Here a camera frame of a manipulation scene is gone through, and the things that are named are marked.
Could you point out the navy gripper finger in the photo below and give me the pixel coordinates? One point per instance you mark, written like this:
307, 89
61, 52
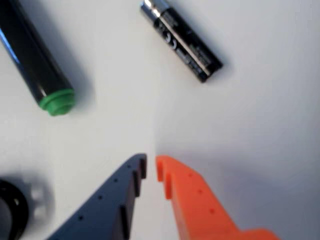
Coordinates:
105, 205

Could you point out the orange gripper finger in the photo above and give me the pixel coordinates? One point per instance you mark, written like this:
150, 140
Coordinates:
195, 205

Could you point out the black bike light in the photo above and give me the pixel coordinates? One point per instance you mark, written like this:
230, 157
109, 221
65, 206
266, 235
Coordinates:
12, 207

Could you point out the black AA battery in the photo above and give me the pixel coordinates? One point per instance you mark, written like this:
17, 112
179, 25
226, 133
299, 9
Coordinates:
185, 42

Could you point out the black marker green cap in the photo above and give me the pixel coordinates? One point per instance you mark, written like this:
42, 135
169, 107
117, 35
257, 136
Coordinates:
32, 55

